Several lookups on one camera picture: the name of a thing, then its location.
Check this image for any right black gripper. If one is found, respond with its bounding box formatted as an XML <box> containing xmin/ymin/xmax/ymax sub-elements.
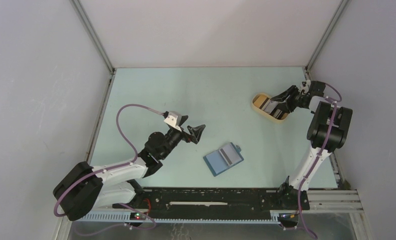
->
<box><xmin>272</xmin><ymin>84</ymin><xmax>306</xmax><ymax>114</ymax></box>

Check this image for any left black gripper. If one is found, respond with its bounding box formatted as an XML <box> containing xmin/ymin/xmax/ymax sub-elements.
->
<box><xmin>160</xmin><ymin>115</ymin><xmax>204</xmax><ymax>160</ymax></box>

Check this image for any blue card holder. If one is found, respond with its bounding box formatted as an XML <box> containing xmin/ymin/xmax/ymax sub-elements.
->
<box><xmin>203</xmin><ymin>142</ymin><xmax>244</xmax><ymax>177</ymax></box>

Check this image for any grey card with black stripe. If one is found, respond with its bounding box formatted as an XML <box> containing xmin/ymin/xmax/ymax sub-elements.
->
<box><xmin>218</xmin><ymin>142</ymin><xmax>244</xmax><ymax>168</ymax></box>

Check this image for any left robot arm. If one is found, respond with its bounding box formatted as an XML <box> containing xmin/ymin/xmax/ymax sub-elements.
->
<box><xmin>53</xmin><ymin>111</ymin><xmax>206</xmax><ymax>221</ymax></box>

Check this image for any white card in tray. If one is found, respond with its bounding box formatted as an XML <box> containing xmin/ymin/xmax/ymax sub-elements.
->
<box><xmin>262</xmin><ymin>100</ymin><xmax>279</xmax><ymax>115</ymax></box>

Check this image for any beige oval tray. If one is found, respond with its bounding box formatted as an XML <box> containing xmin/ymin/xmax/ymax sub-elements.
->
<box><xmin>251</xmin><ymin>93</ymin><xmax>288</xmax><ymax>123</ymax></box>

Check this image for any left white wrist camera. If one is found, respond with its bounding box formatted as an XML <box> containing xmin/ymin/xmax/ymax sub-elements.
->
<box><xmin>163</xmin><ymin>111</ymin><xmax>183</xmax><ymax>132</ymax></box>

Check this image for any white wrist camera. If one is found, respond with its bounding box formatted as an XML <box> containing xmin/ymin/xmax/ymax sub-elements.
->
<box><xmin>163</xmin><ymin>111</ymin><xmax>183</xmax><ymax>132</ymax></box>
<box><xmin>298</xmin><ymin>79</ymin><xmax>311</xmax><ymax>95</ymax></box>

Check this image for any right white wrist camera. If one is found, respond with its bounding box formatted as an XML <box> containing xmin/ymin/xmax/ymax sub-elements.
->
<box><xmin>298</xmin><ymin>79</ymin><xmax>311</xmax><ymax>95</ymax></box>

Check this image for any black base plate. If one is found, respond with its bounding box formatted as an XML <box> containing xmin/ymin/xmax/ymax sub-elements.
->
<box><xmin>127</xmin><ymin>187</ymin><xmax>310</xmax><ymax>220</ymax></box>

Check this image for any grey cable duct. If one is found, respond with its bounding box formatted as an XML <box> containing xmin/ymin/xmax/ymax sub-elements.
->
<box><xmin>77</xmin><ymin>211</ymin><xmax>280</xmax><ymax>224</ymax></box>

